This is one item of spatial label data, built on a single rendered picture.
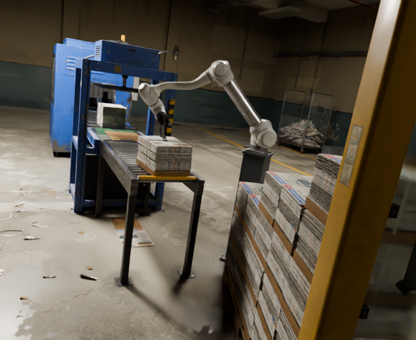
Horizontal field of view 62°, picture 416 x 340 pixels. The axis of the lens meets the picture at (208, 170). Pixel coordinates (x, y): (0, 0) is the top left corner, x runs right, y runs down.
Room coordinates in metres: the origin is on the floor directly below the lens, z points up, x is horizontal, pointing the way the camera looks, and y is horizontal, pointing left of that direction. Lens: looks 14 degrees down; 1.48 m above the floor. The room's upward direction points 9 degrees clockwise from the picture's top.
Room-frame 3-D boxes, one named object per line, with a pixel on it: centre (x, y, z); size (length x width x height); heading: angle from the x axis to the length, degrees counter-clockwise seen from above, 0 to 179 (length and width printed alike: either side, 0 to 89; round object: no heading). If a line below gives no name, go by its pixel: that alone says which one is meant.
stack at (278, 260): (1.93, -0.51, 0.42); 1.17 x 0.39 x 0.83; 8
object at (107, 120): (4.34, 1.30, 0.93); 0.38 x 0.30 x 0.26; 28
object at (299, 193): (1.51, -0.56, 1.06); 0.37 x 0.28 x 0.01; 97
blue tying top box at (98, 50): (3.84, 1.04, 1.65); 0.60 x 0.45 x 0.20; 118
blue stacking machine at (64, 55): (6.26, 2.26, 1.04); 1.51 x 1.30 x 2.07; 28
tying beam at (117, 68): (3.84, 1.04, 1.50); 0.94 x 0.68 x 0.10; 118
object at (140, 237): (2.97, 0.59, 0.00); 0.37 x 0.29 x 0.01; 28
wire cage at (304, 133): (10.26, -2.55, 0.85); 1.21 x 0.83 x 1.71; 28
